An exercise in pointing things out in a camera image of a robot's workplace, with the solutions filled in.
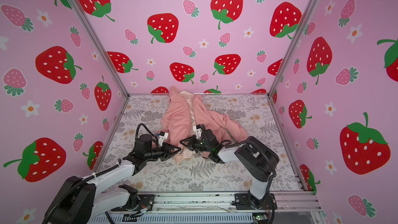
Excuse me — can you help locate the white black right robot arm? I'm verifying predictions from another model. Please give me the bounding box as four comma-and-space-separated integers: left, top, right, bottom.
179, 130, 279, 208

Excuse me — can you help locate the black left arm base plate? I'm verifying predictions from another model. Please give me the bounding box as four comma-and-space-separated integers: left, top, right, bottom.
114, 194, 155, 212

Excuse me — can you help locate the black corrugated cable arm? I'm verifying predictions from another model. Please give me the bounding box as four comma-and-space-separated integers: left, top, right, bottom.
41, 123, 159, 224
198, 124, 278, 224

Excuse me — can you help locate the pink Snoopy hooded jacket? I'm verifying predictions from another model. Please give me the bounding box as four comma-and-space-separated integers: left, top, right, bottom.
161, 86, 248, 163

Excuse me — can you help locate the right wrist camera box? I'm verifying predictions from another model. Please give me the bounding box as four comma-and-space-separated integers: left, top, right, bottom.
192, 124, 205, 140

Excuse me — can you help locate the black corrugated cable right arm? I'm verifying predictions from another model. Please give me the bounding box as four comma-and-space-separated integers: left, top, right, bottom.
198, 124, 278, 224

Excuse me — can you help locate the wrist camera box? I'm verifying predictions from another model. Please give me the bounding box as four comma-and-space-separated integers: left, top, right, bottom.
154, 131, 169, 147
192, 124, 205, 140

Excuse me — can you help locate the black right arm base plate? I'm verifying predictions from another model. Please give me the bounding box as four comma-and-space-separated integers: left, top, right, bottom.
232, 192, 277, 210

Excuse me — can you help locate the aluminium frame corner post right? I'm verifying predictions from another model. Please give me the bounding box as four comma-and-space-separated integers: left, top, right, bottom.
268, 0, 320, 99

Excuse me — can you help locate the aluminium frame corner post left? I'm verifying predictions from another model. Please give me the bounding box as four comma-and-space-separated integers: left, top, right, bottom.
68, 0, 130, 99

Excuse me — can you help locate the aluminium frame corner post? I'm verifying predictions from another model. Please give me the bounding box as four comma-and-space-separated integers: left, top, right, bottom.
68, 0, 130, 99
268, 0, 320, 99

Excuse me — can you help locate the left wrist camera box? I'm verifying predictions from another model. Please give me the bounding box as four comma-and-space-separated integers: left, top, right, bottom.
154, 131, 169, 147

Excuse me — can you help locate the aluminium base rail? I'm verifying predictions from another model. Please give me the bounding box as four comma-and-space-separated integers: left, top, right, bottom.
62, 191, 327, 224

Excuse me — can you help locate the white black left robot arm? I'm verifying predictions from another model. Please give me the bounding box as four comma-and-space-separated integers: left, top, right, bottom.
43, 134, 181, 224

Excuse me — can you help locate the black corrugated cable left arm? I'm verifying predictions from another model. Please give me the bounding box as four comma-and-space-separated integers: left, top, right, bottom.
41, 123, 159, 224

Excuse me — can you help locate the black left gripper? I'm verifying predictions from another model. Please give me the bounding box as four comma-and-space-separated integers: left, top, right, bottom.
145, 143, 181, 162

